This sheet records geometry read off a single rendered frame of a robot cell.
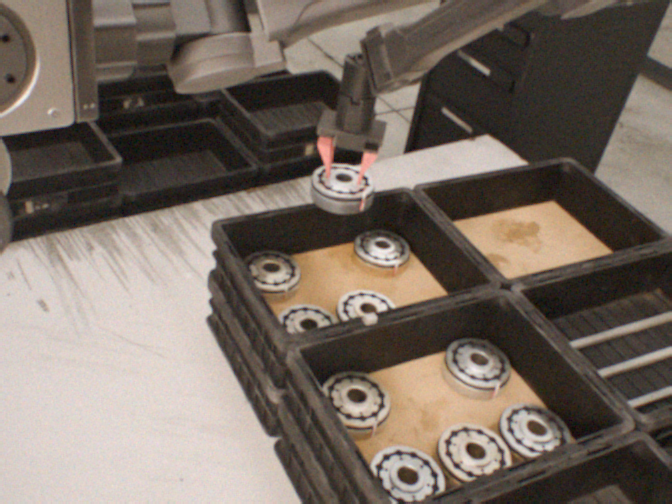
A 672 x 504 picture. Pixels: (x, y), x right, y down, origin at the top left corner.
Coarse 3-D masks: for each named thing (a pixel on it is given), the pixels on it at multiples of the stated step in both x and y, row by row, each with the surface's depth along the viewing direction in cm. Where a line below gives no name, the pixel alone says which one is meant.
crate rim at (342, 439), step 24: (408, 312) 120; (432, 312) 121; (528, 312) 124; (336, 336) 113; (552, 336) 121; (288, 360) 110; (576, 360) 117; (312, 384) 106; (336, 432) 100; (600, 432) 107; (624, 432) 108; (360, 456) 98; (552, 456) 102; (360, 480) 97; (480, 480) 98
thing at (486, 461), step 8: (464, 440) 110; (472, 440) 111; (480, 440) 111; (464, 448) 109; (488, 448) 110; (464, 456) 108; (488, 456) 109; (472, 464) 108; (480, 464) 108; (488, 464) 108
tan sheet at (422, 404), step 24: (432, 360) 127; (384, 384) 121; (408, 384) 122; (432, 384) 123; (408, 408) 118; (432, 408) 119; (456, 408) 120; (480, 408) 120; (504, 408) 121; (384, 432) 114; (408, 432) 115; (432, 432) 115; (432, 456) 112
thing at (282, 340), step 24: (384, 192) 144; (408, 192) 146; (240, 216) 132; (264, 216) 133; (432, 216) 141; (216, 240) 128; (456, 240) 136; (240, 264) 122; (480, 264) 132; (480, 288) 127; (264, 312) 115; (384, 312) 119; (288, 336) 112; (312, 336) 113
